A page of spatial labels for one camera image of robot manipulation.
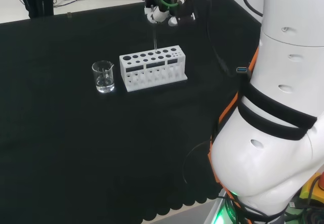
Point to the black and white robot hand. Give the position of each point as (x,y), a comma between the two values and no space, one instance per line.
(158,15)

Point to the clear glass rod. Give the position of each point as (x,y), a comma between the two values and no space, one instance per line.
(155,37)

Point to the white test tube rack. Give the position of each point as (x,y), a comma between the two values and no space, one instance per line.
(123,69)

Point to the clear tape piece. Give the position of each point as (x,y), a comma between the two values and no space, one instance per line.
(70,15)

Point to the clear glass beaker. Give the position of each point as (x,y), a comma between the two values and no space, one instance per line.
(103,88)

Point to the blue USB plug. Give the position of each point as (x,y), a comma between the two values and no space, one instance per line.
(241,69)

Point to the person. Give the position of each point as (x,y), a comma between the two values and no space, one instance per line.
(35,1)

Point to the black bench cloth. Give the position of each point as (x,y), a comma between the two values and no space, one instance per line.
(76,145)

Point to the yellow stop button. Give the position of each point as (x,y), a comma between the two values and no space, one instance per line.
(316,191)

